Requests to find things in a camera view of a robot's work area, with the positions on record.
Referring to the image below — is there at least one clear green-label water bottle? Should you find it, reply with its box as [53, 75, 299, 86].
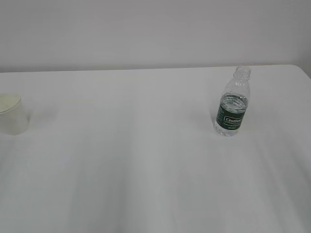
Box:
[214, 66, 251, 136]

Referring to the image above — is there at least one white paper cup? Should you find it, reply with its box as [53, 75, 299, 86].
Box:
[0, 93, 29, 135]

